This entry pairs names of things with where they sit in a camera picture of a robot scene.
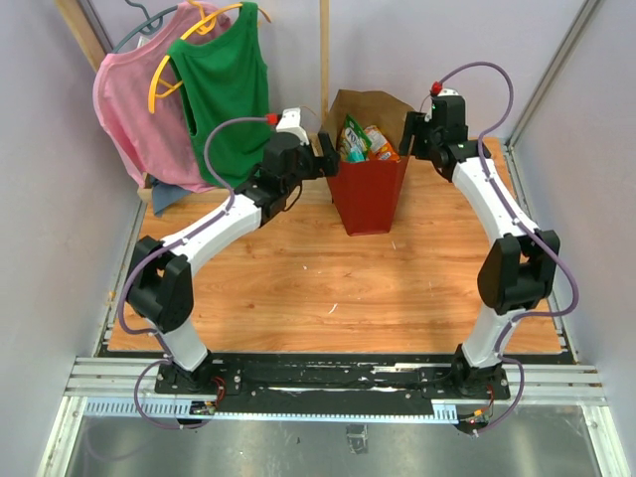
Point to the pink shirt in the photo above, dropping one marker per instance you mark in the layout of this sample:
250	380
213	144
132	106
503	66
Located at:
156	144

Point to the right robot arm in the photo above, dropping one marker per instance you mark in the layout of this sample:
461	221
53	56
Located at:
519	269

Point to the teal Fox's candy bag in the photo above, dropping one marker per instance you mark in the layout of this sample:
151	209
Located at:
354	143

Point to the aluminium rail frame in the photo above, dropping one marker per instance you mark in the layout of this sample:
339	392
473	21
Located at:
120	385

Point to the orange Fox's fruits candy bag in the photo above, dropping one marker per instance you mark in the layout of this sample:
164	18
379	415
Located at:
380	149

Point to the green tank top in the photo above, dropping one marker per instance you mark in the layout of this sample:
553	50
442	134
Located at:
233	151

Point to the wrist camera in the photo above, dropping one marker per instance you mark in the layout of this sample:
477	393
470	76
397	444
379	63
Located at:
289	120
439	90

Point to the teal hanger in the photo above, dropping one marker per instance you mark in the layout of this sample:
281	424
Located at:
151	25

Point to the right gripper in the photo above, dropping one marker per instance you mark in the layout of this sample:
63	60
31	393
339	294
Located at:
415	124

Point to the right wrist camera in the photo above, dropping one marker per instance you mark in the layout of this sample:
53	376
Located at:
439	90

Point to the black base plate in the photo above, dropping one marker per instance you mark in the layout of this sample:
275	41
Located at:
333	384

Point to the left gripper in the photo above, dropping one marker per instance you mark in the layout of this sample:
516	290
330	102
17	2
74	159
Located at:
324	165

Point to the yellow hanger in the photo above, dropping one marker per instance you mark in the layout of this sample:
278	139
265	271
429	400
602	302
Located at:
169	69

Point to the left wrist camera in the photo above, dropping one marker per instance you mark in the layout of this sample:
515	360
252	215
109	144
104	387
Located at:
289	120

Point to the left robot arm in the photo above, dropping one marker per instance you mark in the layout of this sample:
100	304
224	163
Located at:
160	281

